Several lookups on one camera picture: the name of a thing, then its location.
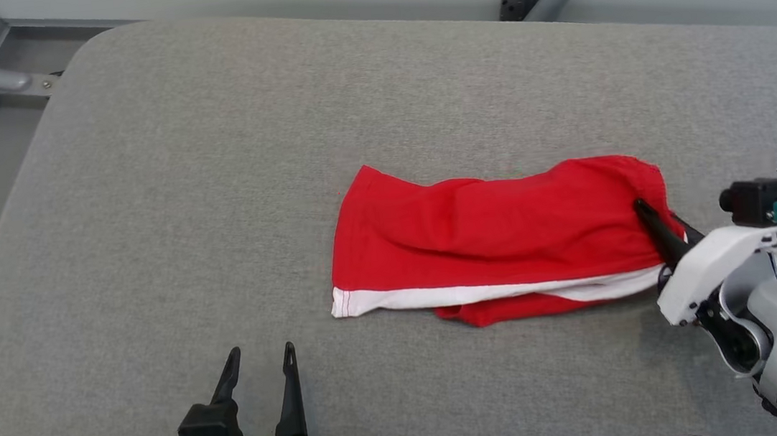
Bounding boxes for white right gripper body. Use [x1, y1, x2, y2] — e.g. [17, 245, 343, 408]
[651, 222, 777, 328]

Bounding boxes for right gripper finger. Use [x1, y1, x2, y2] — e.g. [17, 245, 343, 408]
[633, 195, 691, 275]
[671, 213, 706, 246]

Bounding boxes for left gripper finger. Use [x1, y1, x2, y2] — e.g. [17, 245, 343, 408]
[264, 340, 309, 436]
[205, 346, 247, 407]

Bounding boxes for red shorts white stripes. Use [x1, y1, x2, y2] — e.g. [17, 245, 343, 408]
[317, 132, 694, 343]

